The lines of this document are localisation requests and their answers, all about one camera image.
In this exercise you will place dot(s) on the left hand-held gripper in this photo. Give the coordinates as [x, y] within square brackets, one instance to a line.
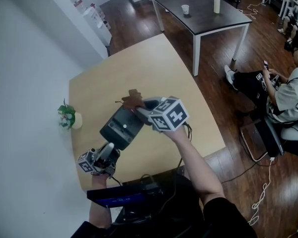
[85, 163]

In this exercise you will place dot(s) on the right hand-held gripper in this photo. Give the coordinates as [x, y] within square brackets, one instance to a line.
[171, 118]

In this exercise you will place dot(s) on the black calculator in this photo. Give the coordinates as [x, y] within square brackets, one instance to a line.
[121, 130]

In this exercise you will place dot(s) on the person's right forearm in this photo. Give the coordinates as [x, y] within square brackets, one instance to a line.
[196, 167]

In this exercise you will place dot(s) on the person's left forearm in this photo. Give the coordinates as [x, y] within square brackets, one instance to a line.
[99, 214]

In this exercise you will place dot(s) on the flowers in cream pot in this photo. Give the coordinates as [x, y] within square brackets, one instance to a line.
[77, 121]

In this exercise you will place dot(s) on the black chest rig with screen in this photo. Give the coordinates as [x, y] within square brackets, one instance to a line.
[139, 192]

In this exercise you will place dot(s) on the white water dispenser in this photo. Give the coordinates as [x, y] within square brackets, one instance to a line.
[99, 26]

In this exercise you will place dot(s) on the white paper cup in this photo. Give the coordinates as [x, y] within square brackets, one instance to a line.
[185, 9]

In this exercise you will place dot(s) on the dark table with white legs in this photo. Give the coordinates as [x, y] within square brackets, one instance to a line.
[201, 16]

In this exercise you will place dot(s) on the black bag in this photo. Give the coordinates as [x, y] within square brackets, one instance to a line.
[270, 137]

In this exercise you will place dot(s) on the white cylindrical bottle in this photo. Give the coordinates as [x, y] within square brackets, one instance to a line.
[216, 4]

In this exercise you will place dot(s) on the person's black shirt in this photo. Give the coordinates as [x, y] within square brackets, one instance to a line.
[228, 217]

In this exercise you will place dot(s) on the grey office chair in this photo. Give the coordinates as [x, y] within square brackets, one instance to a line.
[295, 133]

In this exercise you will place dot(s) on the metal tube frame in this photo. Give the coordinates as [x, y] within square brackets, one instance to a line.
[247, 146]

